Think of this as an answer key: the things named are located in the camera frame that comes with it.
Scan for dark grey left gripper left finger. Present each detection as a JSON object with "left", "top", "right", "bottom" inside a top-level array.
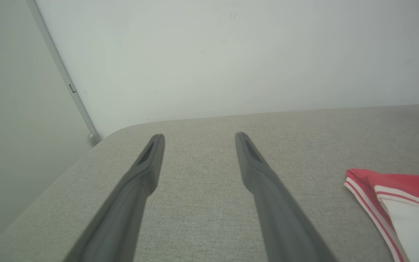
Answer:
[{"left": 63, "top": 134, "right": 165, "bottom": 262}]

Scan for red and white jersey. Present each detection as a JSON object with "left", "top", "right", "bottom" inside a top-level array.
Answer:
[{"left": 343, "top": 168, "right": 419, "bottom": 262}]

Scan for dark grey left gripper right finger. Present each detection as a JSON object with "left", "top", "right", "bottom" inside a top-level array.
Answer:
[{"left": 235, "top": 132, "right": 338, "bottom": 262}]

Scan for metal wall corner strip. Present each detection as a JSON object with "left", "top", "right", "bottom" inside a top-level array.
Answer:
[{"left": 26, "top": 0, "right": 102, "bottom": 147}]

